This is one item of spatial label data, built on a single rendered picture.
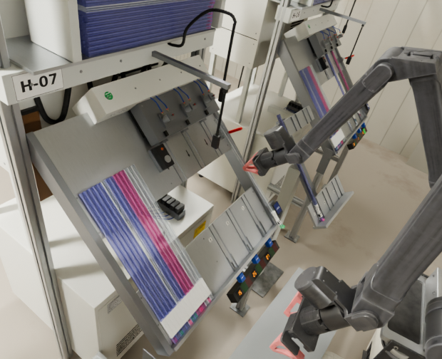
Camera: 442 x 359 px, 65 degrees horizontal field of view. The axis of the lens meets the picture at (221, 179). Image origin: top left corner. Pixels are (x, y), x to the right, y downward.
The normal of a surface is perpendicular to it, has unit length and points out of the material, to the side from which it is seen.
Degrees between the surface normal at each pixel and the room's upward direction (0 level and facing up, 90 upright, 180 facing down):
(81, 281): 0
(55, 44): 90
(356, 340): 0
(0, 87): 90
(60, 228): 0
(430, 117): 99
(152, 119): 43
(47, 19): 90
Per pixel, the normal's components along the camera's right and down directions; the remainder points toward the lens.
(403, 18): -0.61, 0.41
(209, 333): 0.17, -0.77
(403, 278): -0.41, 0.50
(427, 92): -0.51, 0.66
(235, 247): 0.68, -0.25
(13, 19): 0.81, 0.46
